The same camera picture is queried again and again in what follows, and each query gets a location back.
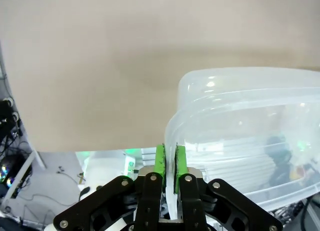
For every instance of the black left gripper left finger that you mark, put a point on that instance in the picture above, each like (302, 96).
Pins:
(147, 201)

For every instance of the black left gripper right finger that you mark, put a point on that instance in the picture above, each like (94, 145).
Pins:
(192, 203)

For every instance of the large clear plastic bin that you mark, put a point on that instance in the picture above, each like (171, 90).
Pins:
(237, 111)

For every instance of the computer case with RGB fans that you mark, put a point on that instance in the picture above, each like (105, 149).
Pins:
(12, 177)

